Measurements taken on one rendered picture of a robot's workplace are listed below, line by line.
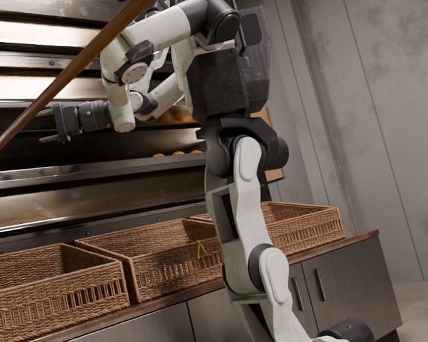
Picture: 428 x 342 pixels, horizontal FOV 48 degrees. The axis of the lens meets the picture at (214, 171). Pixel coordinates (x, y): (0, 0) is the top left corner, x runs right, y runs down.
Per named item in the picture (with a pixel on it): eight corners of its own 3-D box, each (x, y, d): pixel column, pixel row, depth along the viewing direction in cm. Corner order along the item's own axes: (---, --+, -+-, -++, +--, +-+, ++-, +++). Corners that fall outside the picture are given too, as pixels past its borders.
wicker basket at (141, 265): (83, 306, 195) (70, 240, 198) (195, 273, 229) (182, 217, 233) (137, 304, 157) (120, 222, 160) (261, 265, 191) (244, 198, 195)
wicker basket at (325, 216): (199, 272, 232) (187, 216, 236) (278, 248, 268) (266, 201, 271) (267, 262, 195) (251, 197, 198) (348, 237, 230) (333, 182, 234)
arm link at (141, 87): (141, 71, 187) (126, 117, 185) (130, 60, 177) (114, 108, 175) (165, 76, 184) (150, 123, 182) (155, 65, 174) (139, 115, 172)
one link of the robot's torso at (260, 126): (268, 173, 166) (255, 125, 168) (295, 164, 157) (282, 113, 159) (206, 182, 148) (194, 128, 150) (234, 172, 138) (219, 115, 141)
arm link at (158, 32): (121, 63, 116) (196, 27, 123) (94, 26, 119) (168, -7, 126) (123, 89, 126) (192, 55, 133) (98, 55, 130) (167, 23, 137)
